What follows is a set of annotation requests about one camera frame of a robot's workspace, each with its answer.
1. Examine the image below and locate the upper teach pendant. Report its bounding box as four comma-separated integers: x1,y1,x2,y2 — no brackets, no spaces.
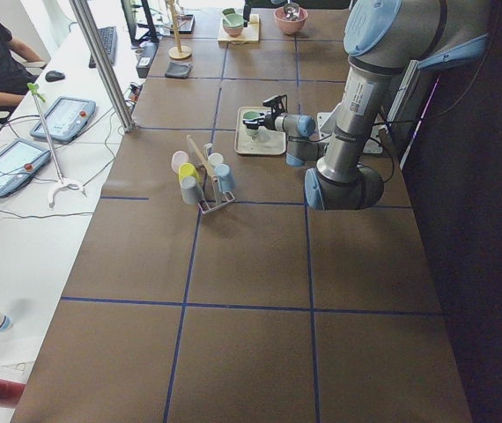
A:
44,96,97,144

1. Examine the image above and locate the green cup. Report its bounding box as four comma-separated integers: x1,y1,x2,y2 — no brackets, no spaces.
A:
242,110,262,136

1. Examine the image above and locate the wooden mug tree stand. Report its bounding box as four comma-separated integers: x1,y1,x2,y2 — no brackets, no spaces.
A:
166,0,192,60

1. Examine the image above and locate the metal ice scoop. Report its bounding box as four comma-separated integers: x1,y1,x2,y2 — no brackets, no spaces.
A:
270,0,300,21

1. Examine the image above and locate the black label box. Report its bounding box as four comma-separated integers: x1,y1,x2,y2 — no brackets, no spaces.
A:
135,42,159,78

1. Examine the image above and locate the lower teach pendant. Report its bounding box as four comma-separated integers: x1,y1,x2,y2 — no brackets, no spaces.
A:
0,138,51,197

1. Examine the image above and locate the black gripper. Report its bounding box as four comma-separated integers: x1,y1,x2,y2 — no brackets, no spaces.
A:
243,112,276,137

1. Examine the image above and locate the pink cup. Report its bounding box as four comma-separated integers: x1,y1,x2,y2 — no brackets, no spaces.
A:
171,151,190,174

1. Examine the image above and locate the grey cup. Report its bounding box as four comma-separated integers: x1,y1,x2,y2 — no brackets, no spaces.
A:
180,176,204,205

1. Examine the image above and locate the white wire cup rack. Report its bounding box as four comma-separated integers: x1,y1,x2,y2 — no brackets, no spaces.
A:
198,143,235,215

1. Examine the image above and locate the black framed tray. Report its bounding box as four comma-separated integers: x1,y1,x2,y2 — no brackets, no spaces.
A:
161,14,196,36

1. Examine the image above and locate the black computer monitor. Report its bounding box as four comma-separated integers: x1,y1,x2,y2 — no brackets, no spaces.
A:
121,0,159,48

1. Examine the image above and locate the beige rabbit print tray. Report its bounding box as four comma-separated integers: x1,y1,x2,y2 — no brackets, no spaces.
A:
234,107,286,156

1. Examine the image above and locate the bamboo cutting board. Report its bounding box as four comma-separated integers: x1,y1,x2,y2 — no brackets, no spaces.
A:
218,13,260,43

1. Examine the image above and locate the beige cup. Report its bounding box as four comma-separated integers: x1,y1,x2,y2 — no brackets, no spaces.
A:
207,152,225,169

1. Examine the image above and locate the pink ice bowl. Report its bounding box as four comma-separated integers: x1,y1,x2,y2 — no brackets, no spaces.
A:
273,7,308,35

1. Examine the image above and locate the teach pendant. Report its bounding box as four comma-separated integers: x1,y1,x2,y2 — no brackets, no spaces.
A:
0,138,51,197
44,96,97,144

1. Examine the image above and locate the metal camera pole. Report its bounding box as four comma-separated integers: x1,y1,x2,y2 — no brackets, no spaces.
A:
70,0,135,133

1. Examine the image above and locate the blue cup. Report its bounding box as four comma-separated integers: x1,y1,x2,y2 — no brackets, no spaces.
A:
214,163,236,193

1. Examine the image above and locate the green handled reacher grabber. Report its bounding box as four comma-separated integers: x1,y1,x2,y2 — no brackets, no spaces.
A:
27,83,86,208

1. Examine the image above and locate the folded grey cloth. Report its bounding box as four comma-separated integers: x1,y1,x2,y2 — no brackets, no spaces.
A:
164,61,192,79

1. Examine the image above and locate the wooden rack handle rod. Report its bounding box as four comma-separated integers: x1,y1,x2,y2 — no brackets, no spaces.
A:
186,134,218,182

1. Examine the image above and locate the pink and green bowl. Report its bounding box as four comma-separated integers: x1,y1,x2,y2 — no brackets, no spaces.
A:
222,8,244,37

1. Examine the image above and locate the black computer mouse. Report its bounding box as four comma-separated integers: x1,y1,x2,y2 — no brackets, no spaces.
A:
45,70,66,83

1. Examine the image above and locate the black keyboard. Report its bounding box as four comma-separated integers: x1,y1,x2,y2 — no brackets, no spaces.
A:
98,26,118,65

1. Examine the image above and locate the yellow cup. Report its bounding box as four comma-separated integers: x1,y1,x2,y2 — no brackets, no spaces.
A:
178,162,201,183

